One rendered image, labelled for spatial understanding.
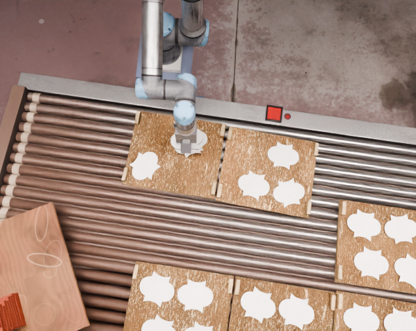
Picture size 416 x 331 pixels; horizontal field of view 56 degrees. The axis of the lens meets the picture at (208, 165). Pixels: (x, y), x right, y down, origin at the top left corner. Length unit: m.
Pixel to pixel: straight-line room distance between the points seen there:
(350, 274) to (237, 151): 0.70
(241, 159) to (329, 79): 1.50
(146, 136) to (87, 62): 1.43
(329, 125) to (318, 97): 1.11
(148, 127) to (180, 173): 0.26
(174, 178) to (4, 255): 0.73
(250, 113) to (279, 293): 0.80
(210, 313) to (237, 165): 0.63
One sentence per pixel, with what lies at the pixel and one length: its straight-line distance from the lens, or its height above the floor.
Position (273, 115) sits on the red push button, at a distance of 1.86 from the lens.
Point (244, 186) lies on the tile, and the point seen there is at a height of 0.95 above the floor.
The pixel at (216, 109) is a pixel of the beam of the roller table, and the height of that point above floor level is 0.92.
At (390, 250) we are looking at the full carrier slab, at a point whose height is 0.94.
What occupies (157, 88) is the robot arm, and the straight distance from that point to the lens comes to 1.44.
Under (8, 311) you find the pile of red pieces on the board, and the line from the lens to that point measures 1.63.
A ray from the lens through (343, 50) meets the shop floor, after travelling 3.25.
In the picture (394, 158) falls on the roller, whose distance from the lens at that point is 1.98.
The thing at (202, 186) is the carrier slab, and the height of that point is 0.94.
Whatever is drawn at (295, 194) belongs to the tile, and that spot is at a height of 0.95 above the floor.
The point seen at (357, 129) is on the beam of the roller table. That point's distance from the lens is 1.96.
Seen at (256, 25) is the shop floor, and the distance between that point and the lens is 3.21.
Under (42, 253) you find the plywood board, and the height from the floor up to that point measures 1.04.
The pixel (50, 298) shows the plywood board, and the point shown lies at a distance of 1.68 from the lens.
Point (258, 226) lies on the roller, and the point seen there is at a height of 0.92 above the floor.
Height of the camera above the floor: 2.62
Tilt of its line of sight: 75 degrees down
